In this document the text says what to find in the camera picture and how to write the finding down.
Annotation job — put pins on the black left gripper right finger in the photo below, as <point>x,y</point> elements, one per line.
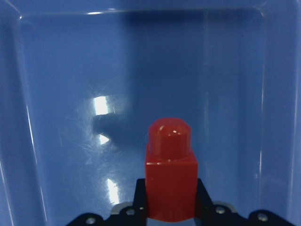
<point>216,213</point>

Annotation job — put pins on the red block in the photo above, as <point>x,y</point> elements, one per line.
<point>171,171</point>

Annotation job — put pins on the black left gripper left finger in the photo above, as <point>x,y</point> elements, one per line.
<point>123,214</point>

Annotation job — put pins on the blue plastic tray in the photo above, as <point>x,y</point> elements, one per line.
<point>81,81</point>

